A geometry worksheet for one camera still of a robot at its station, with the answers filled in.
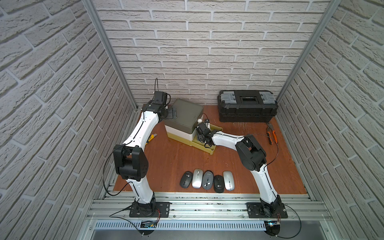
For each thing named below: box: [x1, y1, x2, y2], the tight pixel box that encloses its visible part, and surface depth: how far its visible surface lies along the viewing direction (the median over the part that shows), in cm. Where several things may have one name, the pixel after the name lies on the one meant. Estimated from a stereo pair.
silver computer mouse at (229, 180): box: [223, 170, 235, 191], surface depth 84 cm
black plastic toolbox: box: [217, 90, 279, 123], surface depth 103 cm
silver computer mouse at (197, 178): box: [192, 168, 204, 189], surface depth 85 cm
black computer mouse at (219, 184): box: [214, 175, 225, 194], surface depth 83 cm
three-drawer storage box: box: [164, 98, 223, 155], surface depth 91 cm
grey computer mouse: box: [202, 170, 214, 190], surface depth 84 cm
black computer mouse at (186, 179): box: [179, 171, 193, 189], surface depth 84 cm
